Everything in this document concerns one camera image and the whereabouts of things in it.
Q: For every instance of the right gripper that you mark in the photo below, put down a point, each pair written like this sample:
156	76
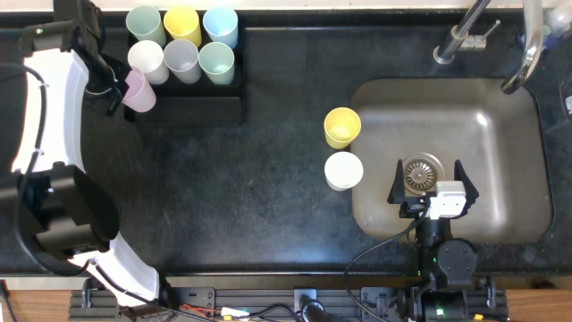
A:
413	206

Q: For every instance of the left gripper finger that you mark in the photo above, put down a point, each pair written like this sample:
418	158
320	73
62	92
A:
117	91

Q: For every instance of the pink cup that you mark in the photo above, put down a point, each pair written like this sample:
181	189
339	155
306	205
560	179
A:
139	94

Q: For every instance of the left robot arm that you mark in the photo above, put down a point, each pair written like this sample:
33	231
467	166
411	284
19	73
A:
62	116

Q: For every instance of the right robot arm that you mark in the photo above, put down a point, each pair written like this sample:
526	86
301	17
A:
456	264

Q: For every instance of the white cup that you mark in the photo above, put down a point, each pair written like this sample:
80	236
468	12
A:
148	61
343	171

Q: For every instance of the steel sink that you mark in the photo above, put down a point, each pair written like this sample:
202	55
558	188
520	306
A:
491	147

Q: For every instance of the grey cup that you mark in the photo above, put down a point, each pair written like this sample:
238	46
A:
182	60

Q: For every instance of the green cup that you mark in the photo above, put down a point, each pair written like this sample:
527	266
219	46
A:
217	62
145	24

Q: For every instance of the black tray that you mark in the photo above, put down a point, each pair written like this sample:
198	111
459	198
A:
196	105

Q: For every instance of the yellow cup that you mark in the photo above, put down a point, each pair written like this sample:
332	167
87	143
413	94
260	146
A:
182	24
342	127

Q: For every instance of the blue cup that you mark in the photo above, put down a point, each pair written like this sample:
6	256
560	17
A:
221	26

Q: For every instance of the steel tap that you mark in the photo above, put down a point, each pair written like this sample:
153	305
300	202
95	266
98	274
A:
532	49

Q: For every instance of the blue soap bottle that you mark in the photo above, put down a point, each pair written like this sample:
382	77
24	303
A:
557	20

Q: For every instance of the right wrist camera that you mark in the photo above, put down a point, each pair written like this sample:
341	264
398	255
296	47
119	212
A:
448	199

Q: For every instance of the mounting rail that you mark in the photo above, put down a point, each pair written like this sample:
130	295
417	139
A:
268	306

